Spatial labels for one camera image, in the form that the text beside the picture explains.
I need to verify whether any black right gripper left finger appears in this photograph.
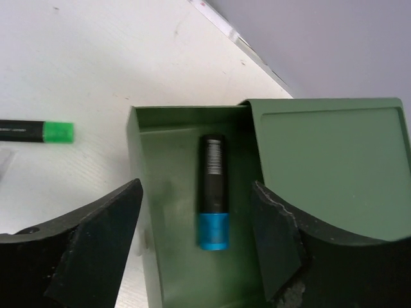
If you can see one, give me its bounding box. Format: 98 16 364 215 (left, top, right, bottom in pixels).
1 179 143 307

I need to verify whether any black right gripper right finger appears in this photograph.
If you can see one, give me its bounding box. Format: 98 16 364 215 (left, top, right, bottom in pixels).
250 182 410 307

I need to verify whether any blue cap black highlighter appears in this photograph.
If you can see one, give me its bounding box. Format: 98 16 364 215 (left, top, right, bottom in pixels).
198 133 229 251

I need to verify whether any green drawer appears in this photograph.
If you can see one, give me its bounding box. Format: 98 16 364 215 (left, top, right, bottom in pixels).
127 105 267 307

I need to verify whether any green drawer cabinet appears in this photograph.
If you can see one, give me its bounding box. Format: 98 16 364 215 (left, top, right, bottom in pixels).
245 98 410 241

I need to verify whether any green cap black highlighter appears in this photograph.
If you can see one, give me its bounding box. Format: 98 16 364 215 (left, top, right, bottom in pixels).
1 119 74 144

